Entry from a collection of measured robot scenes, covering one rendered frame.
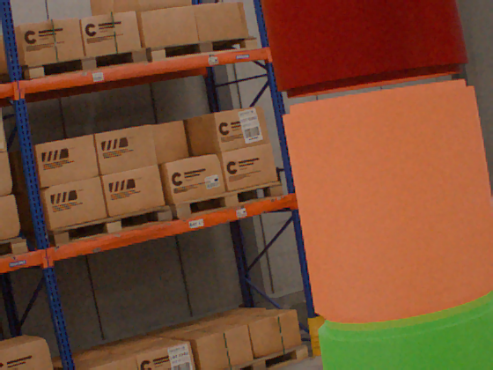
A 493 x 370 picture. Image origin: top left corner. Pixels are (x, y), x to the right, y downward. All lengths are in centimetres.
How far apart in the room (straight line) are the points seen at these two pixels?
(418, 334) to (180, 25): 923
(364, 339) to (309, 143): 5
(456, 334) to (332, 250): 4
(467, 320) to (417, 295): 2
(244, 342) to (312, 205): 940
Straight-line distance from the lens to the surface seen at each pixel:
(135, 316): 1047
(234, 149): 961
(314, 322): 998
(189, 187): 929
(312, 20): 24
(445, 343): 24
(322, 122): 24
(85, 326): 1019
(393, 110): 23
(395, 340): 24
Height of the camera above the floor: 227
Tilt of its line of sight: 3 degrees down
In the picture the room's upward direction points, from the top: 10 degrees counter-clockwise
